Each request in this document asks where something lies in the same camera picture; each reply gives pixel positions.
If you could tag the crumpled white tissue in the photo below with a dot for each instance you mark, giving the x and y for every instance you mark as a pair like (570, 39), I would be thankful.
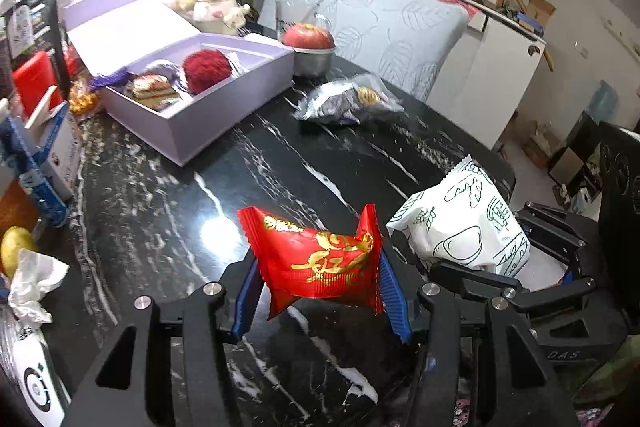
(36, 275)

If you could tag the grey leaf-pattern cushion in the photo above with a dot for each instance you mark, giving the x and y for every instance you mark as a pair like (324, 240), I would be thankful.
(405, 42)

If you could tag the red gold candy packet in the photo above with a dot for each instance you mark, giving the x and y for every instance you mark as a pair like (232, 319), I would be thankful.
(297, 262)

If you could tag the lavender gift box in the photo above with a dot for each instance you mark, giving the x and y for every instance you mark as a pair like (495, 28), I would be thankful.
(141, 45)

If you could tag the white green-print snack packet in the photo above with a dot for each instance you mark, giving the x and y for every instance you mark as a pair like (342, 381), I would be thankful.
(465, 220)

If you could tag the blue white tablet tube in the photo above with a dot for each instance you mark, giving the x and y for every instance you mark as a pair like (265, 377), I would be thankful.
(32, 180)

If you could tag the yellow lemon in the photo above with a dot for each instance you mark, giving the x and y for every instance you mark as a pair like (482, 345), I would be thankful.
(13, 241)

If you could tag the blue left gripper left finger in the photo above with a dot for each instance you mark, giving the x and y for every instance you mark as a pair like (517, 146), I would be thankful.
(248, 286)

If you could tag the red plastic container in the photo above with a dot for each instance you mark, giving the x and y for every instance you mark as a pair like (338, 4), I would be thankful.
(33, 79)

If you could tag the lavender satin drawstring pouch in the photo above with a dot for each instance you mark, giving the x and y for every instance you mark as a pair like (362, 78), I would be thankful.
(172, 71)

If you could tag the small metal bowl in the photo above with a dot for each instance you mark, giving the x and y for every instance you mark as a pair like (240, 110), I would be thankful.
(312, 63)

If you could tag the silver foil snack packet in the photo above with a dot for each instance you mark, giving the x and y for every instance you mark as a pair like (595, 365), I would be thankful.
(351, 100)

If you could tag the red fluffy scrunchie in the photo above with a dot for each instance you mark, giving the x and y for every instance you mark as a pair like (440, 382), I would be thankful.
(204, 69)

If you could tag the red apple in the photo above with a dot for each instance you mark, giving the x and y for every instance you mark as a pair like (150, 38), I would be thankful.
(307, 36)

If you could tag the cardboard box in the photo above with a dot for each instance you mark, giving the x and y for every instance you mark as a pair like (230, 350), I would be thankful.
(536, 16)

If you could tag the clear drinking glass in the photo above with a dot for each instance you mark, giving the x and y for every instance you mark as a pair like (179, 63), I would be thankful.
(290, 13)

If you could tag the gold brown snack packet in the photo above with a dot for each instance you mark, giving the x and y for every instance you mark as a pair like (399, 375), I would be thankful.
(152, 91)

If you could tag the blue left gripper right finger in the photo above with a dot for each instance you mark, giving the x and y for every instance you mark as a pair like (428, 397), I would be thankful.
(393, 299)

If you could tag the white cabinet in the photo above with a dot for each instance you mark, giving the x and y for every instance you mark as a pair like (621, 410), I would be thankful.
(485, 76)

